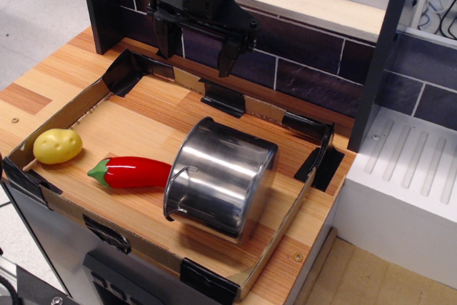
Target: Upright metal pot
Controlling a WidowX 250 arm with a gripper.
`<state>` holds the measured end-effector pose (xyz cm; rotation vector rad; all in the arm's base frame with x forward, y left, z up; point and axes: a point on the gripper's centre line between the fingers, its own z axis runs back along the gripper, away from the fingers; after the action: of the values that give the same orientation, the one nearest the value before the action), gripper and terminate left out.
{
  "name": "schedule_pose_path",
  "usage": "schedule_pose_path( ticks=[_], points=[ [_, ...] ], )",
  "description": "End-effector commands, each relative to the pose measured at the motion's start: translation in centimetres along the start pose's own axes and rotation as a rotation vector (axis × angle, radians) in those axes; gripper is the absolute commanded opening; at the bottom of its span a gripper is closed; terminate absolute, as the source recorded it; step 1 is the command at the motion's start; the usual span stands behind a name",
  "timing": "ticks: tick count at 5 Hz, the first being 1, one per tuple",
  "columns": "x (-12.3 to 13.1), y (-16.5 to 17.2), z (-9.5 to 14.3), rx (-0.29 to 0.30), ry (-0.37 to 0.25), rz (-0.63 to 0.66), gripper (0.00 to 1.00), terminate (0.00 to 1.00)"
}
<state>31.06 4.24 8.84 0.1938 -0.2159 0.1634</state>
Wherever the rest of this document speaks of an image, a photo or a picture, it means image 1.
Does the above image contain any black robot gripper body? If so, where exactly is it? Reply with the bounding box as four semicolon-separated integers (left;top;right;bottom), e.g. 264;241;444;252
148;0;260;41

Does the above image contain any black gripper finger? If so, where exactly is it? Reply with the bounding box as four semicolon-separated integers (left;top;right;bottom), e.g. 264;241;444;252
154;11;182;59
218;34;254;77

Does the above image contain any shiny metal pot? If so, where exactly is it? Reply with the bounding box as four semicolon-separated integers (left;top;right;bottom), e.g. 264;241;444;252
164;117;278;244

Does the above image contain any taped cardboard fence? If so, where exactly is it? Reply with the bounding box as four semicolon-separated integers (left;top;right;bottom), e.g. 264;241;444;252
1;47;353;304

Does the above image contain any red toy chili pepper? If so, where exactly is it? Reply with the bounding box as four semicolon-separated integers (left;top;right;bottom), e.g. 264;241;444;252
87;156;171;189

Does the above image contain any yellow toy potato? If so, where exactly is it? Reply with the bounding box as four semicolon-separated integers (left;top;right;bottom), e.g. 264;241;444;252
33;129;83;164

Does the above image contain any white toy sink drainboard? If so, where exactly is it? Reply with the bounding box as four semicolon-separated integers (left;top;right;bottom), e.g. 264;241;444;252
333;108;456;287

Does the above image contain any black toy oven front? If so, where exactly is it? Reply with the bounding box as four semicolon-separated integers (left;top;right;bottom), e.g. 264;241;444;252
81;251;169;305

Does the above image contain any dark grey shelf post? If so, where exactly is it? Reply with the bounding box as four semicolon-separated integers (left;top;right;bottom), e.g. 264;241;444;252
348;0;406;152

